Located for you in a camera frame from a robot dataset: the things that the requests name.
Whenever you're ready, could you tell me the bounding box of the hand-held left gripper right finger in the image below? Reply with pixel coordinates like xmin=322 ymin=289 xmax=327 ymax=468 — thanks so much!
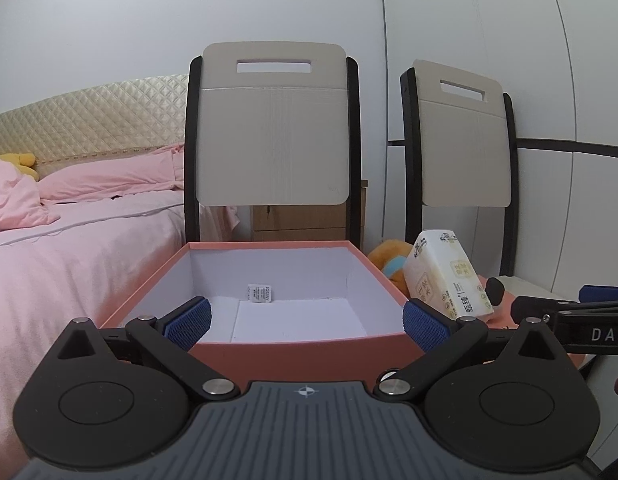
xmin=373 ymin=299 xmax=570 ymax=402

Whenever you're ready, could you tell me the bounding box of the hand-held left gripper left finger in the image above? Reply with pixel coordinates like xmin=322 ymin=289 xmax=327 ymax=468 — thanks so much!
xmin=56 ymin=296 xmax=241 ymax=402

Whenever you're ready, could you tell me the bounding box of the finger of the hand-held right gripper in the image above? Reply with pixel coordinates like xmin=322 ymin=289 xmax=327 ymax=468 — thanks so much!
xmin=510 ymin=295 xmax=580 ymax=323
xmin=578 ymin=284 xmax=618 ymax=306

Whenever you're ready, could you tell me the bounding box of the white tissue pack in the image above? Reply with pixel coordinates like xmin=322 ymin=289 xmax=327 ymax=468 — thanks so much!
xmin=404 ymin=229 xmax=495 ymax=321

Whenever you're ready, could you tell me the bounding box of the orange cardboard box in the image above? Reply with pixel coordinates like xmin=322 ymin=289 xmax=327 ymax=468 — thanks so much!
xmin=96 ymin=240 xmax=427 ymax=385

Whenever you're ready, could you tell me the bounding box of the black rounded object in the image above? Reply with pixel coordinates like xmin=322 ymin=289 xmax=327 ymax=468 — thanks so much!
xmin=484 ymin=276 xmax=506 ymax=307

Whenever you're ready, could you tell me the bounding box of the orange plush toy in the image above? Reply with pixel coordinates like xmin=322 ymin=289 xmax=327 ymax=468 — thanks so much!
xmin=367 ymin=238 xmax=420 ymax=289

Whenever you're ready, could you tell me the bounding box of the pink bed sheet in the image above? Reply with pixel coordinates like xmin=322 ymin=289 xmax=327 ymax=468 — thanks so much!
xmin=0 ymin=189 xmax=240 ymax=413

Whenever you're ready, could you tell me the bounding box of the wooden nightstand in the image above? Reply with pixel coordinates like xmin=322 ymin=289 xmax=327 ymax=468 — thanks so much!
xmin=251 ymin=180 xmax=369 ymax=256

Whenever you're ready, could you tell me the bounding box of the pink pillow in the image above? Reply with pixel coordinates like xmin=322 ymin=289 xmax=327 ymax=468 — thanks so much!
xmin=36 ymin=142 xmax=186 ymax=206

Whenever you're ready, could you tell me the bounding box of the pink duvet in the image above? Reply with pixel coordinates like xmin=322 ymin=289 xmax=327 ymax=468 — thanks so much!
xmin=0 ymin=150 xmax=61 ymax=234

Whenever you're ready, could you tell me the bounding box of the beige quilted headboard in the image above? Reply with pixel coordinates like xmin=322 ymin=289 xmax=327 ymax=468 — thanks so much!
xmin=0 ymin=74 xmax=190 ymax=172

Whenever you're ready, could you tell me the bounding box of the yellow plush toy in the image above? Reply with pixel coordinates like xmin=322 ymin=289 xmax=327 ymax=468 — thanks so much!
xmin=0 ymin=152 xmax=39 ymax=181

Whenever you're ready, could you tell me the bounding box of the white panelled wardrobe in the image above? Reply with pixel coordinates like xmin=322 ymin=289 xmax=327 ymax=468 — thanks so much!
xmin=378 ymin=0 xmax=618 ymax=307

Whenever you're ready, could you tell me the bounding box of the beige chair with black frame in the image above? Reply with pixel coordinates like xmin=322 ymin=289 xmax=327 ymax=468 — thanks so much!
xmin=183 ymin=41 xmax=363 ymax=254
xmin=399 ymin=58 xmax=520 ymax=279

